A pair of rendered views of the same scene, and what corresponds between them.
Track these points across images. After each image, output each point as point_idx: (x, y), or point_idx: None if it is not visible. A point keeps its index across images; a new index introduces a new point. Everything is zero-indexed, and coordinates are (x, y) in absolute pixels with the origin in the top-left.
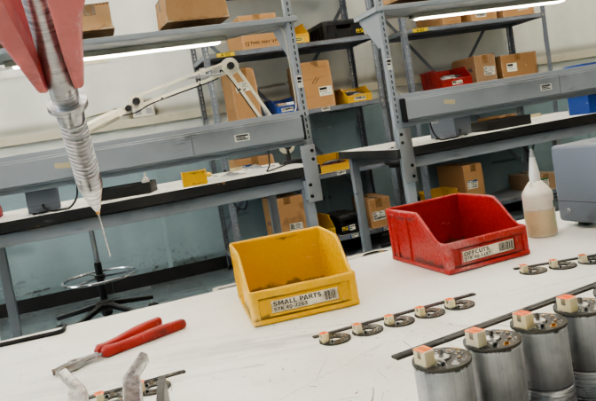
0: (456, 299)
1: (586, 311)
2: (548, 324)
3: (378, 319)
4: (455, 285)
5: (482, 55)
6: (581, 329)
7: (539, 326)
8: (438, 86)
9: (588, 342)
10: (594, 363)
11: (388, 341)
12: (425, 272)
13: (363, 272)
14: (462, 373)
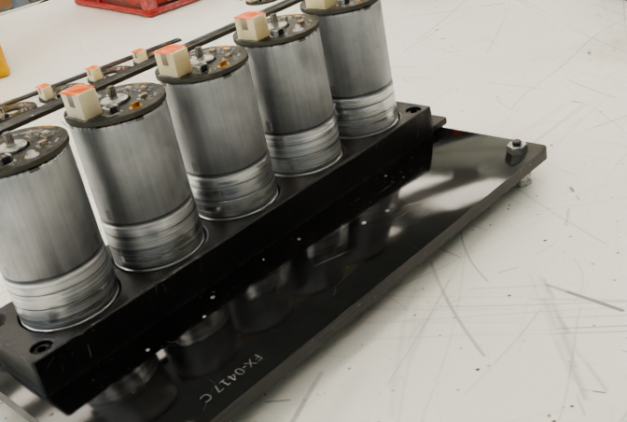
0: (152, 49)
1: (281, 35)
2: (215, 63)
3: (31, 94)
4: (156, 30)
5: None
6: (274, 66)
7: (199, 68)
8: None
9: (287, 85)
10: (299, 118)
11: (40, 124)
12: (118, 18)
13: (28, 28)
14: (46, 172)
